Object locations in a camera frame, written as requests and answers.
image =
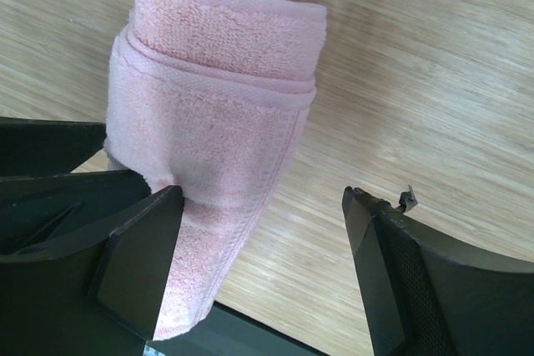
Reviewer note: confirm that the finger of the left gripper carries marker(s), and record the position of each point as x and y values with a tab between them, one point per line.
42	194

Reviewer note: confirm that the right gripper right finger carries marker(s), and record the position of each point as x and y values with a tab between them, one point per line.
427	293

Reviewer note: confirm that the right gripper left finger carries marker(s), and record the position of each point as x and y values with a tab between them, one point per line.
94	291

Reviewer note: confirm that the light pink towel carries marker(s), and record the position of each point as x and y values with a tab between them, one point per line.
211	96

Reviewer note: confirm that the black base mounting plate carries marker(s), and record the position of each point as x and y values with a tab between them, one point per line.
226	331

